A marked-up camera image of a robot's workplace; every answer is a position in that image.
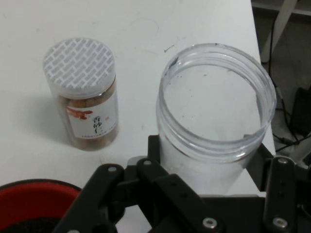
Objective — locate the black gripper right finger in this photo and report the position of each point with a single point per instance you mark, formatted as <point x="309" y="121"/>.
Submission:
<point x="281" y="194"/>

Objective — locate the white slanted furniture leg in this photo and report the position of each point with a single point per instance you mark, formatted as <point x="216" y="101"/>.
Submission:
<point x="279" y="31"/>

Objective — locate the clear plastic jar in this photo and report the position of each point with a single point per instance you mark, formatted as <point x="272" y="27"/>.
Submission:
<point x="218" y="155"/>

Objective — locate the black power adapter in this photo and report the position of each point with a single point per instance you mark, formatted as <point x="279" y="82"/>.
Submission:
<point x="302" y="109"/>

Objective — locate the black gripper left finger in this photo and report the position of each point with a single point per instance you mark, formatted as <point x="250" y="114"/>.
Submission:
<point x="136" y="194"/>

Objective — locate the jar with patterned foil lid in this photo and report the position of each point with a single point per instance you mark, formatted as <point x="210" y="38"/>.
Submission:
<point x="79" y="65"/>

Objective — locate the red bowl with black rim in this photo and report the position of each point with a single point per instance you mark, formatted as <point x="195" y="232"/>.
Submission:
<point x="36" y="199"/>

